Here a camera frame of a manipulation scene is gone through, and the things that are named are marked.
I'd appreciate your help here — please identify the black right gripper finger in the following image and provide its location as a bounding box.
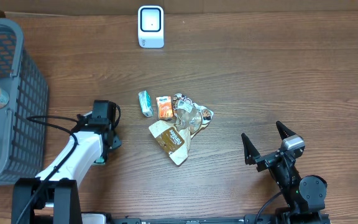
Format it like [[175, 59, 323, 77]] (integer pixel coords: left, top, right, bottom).
[[276, 121, 296, 140], [241, 133, 260, 165]]

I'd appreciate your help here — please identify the teal wet wipes pack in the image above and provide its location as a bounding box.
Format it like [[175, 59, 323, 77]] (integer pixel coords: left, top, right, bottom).
[[93, 156, 106, 166]]

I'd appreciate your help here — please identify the teal tissue packet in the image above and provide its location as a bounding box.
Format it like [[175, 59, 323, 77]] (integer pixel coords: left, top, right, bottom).
[[138, 90, 154, 118]]

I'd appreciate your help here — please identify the dried mushroom plastic bag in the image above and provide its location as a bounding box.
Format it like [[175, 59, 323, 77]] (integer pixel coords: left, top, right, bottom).
[[149, 93, 214, 166]]

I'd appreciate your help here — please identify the small orange snack packet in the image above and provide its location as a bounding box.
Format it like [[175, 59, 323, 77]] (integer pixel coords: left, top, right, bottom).
[[156, 96, 173, 121]]

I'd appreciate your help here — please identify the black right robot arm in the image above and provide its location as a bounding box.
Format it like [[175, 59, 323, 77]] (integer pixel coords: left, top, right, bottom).
[[241, 121, 331, 224]]

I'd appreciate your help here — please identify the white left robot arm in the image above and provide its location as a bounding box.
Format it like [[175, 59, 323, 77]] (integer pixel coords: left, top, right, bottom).
[[11, 110, 121, 223]]

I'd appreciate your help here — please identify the white barcode scanner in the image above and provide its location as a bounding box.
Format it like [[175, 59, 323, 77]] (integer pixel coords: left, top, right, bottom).
[[137, 5, 165, 49]]

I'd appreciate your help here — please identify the grey plastic mesh basket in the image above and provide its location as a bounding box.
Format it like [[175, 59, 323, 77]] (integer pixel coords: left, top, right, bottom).
[[0, 19, 49, 185]]

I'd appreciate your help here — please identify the black cable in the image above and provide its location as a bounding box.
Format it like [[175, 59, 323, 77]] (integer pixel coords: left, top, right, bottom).
[[254, 190, 284, 224]]

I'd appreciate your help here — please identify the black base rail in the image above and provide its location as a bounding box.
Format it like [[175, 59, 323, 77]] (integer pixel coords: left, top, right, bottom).
[[108, 214, 331, 224]]

